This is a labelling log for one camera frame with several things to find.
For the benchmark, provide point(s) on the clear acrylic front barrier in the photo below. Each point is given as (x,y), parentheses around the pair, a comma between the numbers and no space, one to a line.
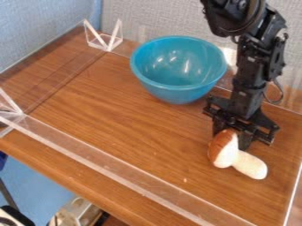
(151,187)

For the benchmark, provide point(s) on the clear acrylic back barrier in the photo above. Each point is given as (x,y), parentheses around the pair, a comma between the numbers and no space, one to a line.
(291,101)

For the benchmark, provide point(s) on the clear acrylic corner bracket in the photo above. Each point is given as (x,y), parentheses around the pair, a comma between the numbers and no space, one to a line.
(103,41)

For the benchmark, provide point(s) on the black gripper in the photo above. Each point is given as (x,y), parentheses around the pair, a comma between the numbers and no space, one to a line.
(257,128)

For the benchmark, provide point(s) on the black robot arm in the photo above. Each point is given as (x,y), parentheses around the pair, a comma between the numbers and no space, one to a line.
(251,23)

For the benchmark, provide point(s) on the blue bowl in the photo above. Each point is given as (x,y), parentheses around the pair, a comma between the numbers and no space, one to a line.
(178,67)

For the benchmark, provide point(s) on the brown white plush mushroom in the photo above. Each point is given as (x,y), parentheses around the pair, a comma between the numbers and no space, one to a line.
(226,155)

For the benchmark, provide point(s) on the grey metal box under table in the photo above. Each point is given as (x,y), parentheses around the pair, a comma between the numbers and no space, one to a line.
(76,213)

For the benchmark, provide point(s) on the clear acrylic barrier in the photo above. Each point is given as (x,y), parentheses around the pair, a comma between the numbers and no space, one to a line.
(151,187)
(291,101)

